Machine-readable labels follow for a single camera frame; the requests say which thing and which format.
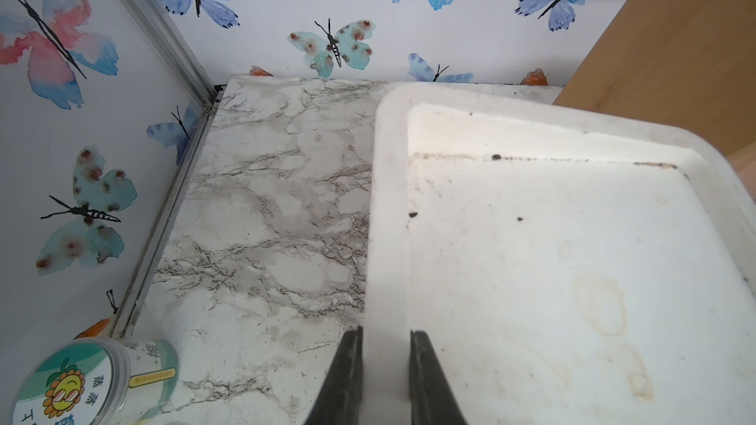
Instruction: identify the white drawer cabinet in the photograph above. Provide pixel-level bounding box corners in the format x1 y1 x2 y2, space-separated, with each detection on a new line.
360 84 755 424

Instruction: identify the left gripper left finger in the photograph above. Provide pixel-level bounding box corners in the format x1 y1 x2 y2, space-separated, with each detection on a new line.
304 327 363 425

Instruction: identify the wooden shelf stand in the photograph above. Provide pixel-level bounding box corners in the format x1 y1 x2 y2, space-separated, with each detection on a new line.
555 0 755 193

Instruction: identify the clear jar sunflower lid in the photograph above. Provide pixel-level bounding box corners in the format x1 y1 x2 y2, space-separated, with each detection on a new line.
7 338 180 425

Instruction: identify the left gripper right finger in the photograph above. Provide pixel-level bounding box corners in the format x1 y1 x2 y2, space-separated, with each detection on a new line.
409 331 468 425

